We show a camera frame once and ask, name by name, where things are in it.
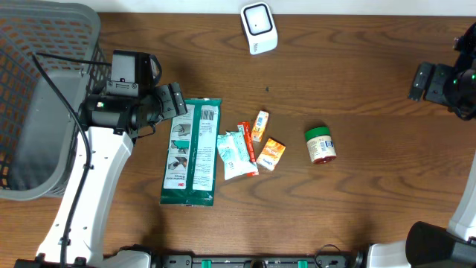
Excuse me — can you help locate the white teal wipes packet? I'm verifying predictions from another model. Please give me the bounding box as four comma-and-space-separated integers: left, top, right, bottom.
216, 132, 258, 180

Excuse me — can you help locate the green white 3M package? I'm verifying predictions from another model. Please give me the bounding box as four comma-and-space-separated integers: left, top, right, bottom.
160, 98, 222, 207

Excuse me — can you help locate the red snack stick packet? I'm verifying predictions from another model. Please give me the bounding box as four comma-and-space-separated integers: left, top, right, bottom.
237, 121, 259, 176

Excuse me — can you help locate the orange small box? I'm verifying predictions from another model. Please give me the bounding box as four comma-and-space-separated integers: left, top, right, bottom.
257, 138, 286, 171
251, 110, 269, 142

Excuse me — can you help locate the green lid cream jar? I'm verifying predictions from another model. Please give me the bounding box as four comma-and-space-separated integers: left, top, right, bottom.
304, 127, 337, 164

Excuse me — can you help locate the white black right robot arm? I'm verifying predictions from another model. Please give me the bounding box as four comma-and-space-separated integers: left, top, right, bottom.
348, 25, 475, 267

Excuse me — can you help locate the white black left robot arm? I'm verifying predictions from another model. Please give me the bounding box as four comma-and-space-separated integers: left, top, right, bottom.
14, 50, 187, 268

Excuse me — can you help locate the white cube barcode scanner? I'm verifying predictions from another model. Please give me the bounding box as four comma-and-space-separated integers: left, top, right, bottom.
240, 1, 278, 55

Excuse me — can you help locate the grey plastic mesh basket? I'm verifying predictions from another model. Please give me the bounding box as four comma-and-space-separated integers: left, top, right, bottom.
1, 1, 111, 201

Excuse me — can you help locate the black mounting rail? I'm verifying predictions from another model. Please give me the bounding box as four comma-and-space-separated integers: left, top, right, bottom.
157, 255, 353, 268

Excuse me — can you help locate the black looped cable at rail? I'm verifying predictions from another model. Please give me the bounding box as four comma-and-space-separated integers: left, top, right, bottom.
314, 243, 343, 268

